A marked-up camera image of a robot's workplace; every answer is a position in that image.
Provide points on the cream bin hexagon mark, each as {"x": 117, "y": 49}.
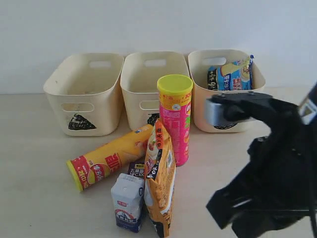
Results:
{"x": 138, "y": 82}

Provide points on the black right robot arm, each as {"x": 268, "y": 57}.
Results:
{"x": 280, "y": 116}

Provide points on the white milk carton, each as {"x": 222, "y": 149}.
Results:
{"x": 127, "y": 195}

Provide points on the yellow Lays chips can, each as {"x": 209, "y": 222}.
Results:
{"x": 96, "y": 165}

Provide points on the purple juice carton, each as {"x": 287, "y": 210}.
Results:
{"x": 136, "y": 169}

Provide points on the cream bin circle mark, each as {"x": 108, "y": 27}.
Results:
{"x": 199, "y": 63}

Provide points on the orange instant noodle packet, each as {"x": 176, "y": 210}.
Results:
{"x": 160, "y": 171}

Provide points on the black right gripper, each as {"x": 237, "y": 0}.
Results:
{"x": 277, "y": 188}

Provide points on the pink Lays chips can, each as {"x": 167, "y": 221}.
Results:
{"x": 175, "y": 94}

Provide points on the blue instant noodle packet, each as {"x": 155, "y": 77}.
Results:
{"x": 234, "y": 76}

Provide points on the cream bin triangle mark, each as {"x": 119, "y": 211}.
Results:
{"x": 85, "y": 95}

